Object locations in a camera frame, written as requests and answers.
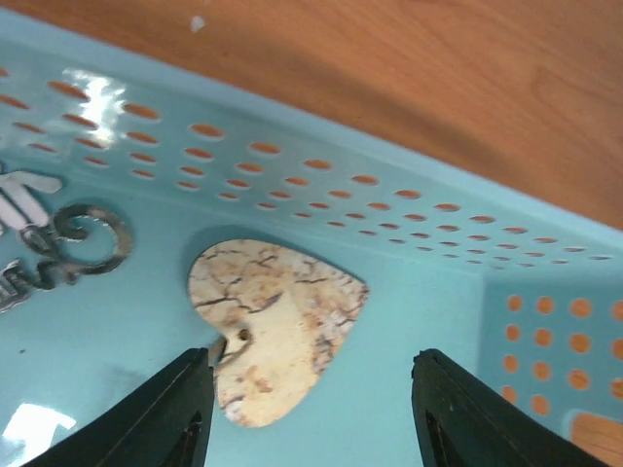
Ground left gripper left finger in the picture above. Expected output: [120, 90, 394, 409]
[27, 348, 214, 467]

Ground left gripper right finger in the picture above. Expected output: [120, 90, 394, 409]
[412, 348, 604, 466]

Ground beige wooden heart ornament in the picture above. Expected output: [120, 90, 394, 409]
[188, 239, 370, 428]

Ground blue plastic basket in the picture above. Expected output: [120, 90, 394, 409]
[1, 10, 622, 466]

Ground silver scroll ornament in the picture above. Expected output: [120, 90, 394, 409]
[0, 160, 133, 317]

